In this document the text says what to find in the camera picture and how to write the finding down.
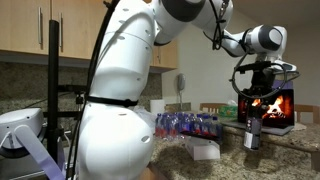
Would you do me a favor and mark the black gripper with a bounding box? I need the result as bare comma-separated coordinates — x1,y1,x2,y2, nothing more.
239,69,278,116

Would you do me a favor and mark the black bottle with label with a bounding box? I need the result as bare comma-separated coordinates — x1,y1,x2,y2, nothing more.
243,108,263,152

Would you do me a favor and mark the open laptop showing fire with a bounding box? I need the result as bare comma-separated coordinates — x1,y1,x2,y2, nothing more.
221,87,296,137

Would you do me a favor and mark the green tissue box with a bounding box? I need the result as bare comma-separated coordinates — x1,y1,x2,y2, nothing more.
218,100,239,118

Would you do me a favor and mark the purple lit monitor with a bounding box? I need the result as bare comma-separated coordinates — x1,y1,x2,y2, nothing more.
273,79,294,91

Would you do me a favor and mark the wooden chair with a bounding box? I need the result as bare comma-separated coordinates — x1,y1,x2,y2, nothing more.
294,104,320,125
199,102,228,115

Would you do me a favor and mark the white square box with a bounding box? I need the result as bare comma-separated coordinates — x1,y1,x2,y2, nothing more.
185,137,222,162

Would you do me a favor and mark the white paper towel roll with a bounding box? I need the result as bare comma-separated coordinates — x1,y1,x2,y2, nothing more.
149,99,166,116

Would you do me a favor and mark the pack of water bottles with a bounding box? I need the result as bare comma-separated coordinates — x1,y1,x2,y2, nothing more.
134,106,224,140

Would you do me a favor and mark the black stand pole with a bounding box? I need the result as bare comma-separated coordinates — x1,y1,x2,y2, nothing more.
43,19,91,164

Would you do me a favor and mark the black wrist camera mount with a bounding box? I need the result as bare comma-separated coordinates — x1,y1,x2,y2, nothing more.
235,60,273,74

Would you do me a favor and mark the grey wall phone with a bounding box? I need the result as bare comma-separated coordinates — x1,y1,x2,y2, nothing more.
176,73,187,93

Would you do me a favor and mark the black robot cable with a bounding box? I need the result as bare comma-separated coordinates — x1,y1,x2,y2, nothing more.
64,0,301,180

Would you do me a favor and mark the white device lavender strap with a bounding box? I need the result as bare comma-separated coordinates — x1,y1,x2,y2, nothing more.
0,107,68,180

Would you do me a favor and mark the wooden wall cabinet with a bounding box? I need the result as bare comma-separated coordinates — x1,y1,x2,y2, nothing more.
0,0,179,73

